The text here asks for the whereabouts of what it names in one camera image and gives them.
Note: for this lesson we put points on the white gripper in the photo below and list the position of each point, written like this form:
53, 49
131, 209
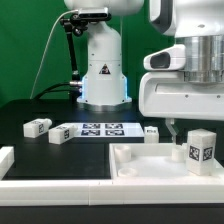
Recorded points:
165, 93

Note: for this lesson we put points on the white square tabletop part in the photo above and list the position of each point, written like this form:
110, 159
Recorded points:
141, 162

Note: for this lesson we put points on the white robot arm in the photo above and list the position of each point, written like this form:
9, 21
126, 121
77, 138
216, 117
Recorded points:
137, 28

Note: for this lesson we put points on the white sheet with tags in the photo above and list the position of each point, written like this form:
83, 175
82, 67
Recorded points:
107, 130

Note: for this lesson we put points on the white U-shaped fence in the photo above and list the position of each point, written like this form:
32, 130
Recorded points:
99, 192

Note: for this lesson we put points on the grey camera on mount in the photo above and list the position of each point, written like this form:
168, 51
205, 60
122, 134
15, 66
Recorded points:
94, 14

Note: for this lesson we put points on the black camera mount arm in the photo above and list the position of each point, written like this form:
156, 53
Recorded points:
71, 43

